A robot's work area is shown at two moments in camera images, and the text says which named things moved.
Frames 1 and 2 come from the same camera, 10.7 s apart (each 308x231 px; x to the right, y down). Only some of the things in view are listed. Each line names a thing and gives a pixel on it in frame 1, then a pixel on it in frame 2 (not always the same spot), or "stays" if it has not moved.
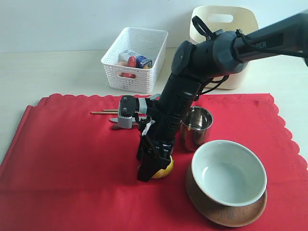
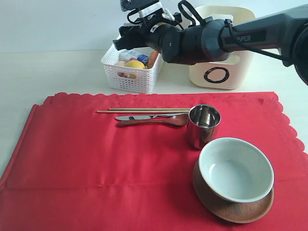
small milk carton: (143, 62) -> (126, 55)
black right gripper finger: (141, 149) -> (121, 44)
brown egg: (122, 63) stays
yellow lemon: (164, 173) -> (134, 64)
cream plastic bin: (224, 18) stays
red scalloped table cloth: (70, 166) stays
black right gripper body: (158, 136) -> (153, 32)
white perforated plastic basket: (149, 43) stays
